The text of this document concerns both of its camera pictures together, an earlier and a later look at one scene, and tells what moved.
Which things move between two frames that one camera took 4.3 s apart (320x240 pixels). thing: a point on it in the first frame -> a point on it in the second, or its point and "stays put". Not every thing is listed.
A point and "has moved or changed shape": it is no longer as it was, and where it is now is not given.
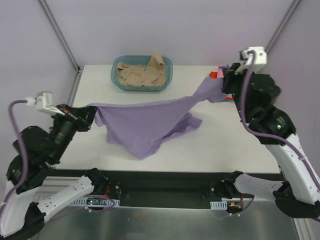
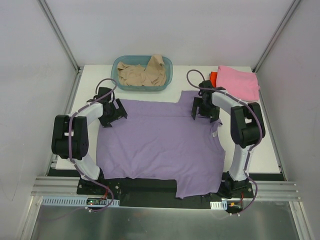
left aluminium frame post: [54, 23] stays put
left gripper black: [77, 118] -> [114, 113]
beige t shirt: [153, 75] stays put
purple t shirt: [139, 128] has moved or changed shape
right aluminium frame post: [283, 23] stays put
